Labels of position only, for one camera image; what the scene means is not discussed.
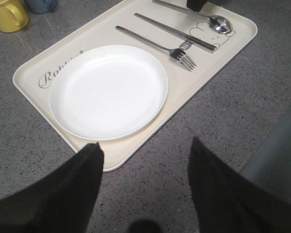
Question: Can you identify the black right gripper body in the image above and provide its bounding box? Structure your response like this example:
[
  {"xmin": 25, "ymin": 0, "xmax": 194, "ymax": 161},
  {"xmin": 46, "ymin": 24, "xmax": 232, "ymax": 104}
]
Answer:
[{"xmin": 186, "ymin": 0, "xmax": 208, "ymax": 12}]

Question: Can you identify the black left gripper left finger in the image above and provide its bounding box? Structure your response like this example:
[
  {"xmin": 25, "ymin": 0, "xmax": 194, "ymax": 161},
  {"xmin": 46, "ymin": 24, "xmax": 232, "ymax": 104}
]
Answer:
[{"xmin": 0, "ymin": 143, "xmax": 104, "ymax": 233}]

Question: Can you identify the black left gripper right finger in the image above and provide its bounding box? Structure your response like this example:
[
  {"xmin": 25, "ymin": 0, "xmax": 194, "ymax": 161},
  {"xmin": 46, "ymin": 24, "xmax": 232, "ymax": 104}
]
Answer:
[{"xmin": 187, "ymin": 137, "xmax": 291, "ymax": 233}]

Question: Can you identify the silver metal spoon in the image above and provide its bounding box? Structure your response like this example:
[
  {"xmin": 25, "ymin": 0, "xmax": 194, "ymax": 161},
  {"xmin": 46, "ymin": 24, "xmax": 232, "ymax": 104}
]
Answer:
[{"xmin": 152, "ymin": 0, "xmax": 233, "ymax": 34}]

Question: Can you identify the silver metal fork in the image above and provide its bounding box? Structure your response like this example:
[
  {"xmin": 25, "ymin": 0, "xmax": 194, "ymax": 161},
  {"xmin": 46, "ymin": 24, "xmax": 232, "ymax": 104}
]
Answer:
[{"xmin": 115, "ymin": 26, "xmax": 196, "ymax": 71}]

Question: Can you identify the white round plate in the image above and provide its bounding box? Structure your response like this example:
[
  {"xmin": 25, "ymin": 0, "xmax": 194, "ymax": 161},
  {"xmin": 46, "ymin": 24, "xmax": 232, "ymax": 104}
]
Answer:
[{"xmin": 49, "ymin": 45, "xmax": 168, "ymax": 141}]

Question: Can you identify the cream rabbit print tray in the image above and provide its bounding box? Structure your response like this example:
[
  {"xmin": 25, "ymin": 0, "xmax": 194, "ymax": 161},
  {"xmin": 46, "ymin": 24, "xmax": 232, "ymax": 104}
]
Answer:
[{"xmin": 13, "ymin": 0, "xmax": 258, "ymax": 171}]

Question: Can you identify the blue enamel mug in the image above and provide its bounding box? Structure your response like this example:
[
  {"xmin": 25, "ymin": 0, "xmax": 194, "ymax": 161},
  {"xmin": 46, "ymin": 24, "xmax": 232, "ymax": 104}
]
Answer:
[{"xmin": 24, "ymin": 0, "xmax": 58, "ymax": 14}]

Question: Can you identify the yellow enamel mug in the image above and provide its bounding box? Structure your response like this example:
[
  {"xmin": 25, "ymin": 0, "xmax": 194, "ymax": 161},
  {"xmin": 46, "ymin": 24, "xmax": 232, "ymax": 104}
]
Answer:
[{"xmin": 0, "ymin": 0, "xmax": 30, "ymax": 33}]

